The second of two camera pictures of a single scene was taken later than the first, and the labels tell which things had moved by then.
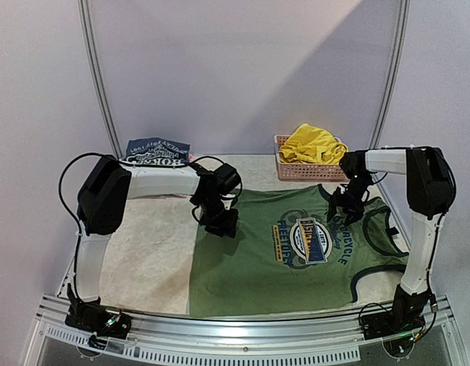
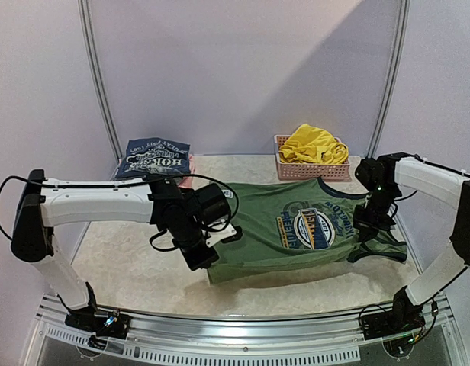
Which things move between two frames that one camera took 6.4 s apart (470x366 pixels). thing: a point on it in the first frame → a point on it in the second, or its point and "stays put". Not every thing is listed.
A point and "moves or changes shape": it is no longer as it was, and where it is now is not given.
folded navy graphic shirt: x=157 y=151 stays put
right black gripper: x=346 y=203 → x=367 y=223
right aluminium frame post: x=402 y=26 stays put
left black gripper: x=227 y=226 → x=198 y=261
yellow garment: x=308 y=144 stays put
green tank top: x=286 y=256 moves or changes shape
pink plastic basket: x=304 y=172 stays put
